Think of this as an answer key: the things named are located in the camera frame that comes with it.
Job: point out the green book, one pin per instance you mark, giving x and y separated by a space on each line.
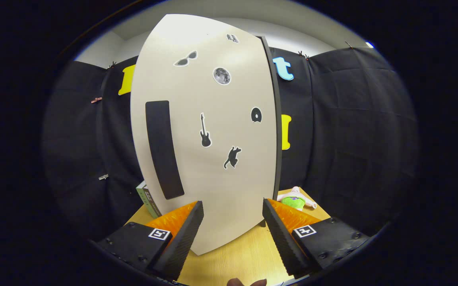
140 194

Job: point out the pink clip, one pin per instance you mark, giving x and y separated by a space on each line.
96 100

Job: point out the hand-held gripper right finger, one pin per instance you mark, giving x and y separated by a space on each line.
282 240

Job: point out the beige cabinet door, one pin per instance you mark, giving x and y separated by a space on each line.
213 190

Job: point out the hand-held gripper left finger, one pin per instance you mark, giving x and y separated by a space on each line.
181 244

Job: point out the dark grey cabinet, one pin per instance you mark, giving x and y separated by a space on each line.
278 127

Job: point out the black binder clip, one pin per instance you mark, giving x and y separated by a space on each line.
112 63
348 44
301 53

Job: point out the black backdrop cloth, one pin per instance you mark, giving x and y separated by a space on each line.
352 139

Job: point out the green and white plush toy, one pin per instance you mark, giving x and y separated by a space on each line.
294 201

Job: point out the silver clip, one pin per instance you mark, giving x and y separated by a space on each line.
103 177

